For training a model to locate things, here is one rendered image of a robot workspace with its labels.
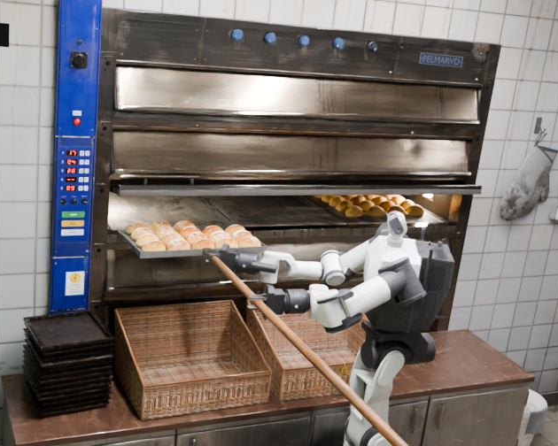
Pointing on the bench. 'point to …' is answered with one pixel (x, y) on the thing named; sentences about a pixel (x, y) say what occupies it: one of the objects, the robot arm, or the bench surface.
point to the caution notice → (74, 283)
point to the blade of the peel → (183, 249)
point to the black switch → (79, 59)
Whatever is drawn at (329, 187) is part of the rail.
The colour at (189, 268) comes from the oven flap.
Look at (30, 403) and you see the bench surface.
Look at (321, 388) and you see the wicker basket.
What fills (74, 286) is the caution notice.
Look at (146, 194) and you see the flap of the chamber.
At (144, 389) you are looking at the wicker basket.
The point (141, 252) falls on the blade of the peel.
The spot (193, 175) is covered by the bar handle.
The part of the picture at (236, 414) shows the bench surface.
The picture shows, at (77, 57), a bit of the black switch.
